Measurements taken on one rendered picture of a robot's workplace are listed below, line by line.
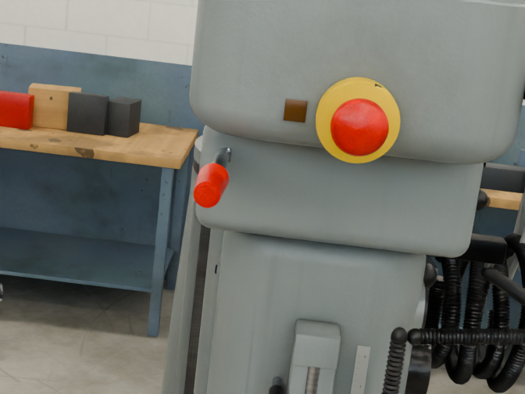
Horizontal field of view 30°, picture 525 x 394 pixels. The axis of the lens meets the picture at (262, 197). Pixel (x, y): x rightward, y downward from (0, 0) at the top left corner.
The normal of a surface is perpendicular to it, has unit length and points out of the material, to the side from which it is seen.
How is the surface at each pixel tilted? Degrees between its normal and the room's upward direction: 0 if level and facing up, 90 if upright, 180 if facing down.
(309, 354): 90
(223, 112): 99
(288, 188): 90
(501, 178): 90
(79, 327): 0
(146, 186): 90
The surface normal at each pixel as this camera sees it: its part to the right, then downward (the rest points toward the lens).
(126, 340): 0.11, -0.96
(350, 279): -0.04, 0.25
